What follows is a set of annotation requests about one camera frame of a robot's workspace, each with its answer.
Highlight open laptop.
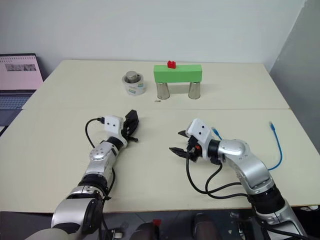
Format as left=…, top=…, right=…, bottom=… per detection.
left=0, top=52, right=45, bottom=137

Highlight green rectangular block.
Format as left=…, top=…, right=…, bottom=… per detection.
left=153, top=64, right=203, bottom=84

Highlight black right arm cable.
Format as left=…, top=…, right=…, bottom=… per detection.
left=185, top=147, right=251, bottom=200

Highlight round metal weight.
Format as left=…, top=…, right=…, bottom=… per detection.
left=124, top=70, right=141, bottom=85

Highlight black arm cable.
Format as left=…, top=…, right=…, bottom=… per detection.
left=185, top=147, right=251, bottom=200
left=84, top=116, right=117, bottom=202

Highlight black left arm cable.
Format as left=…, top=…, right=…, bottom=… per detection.
left=84, top=116, right=117, bottom=202

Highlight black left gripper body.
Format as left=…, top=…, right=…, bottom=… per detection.
left=120, top=119, right=133, bottom=141

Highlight steel cup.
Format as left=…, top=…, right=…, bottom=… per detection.
left=156, top=81, right=172, bottom=100
left=187, top=81, right=202, bottom=100

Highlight blue Ethernet cable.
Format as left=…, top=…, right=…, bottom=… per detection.
left=211, top=120, right=284, bottom=172

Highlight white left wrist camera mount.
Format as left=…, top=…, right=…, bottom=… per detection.
left=103, top=115, right=128, bottom=145

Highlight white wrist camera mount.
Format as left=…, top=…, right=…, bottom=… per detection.
left=186, top=118, right=213, bottom=161
left=103, top=115, right=128, bottom=145

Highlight dark rounded shape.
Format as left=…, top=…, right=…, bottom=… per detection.
left=134, top=221, right=162, bottom=240
left=191, top=212, right=222, bottom=240

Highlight grey robot torso shell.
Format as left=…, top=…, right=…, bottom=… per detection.
left=26, top=226, right=83, bottom=240

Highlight grey partition panel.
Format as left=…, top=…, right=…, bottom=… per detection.
left=269, top=7, right=320, bottom=162

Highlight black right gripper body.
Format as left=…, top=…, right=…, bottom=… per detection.
left=185, top=134, right=205, bottom=164

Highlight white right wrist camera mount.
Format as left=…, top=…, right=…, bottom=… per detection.
left=186, top=118, right=213, bottom=161

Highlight white tape roll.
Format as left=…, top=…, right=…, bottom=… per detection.
left=121, top=72, right=147, bottom=97

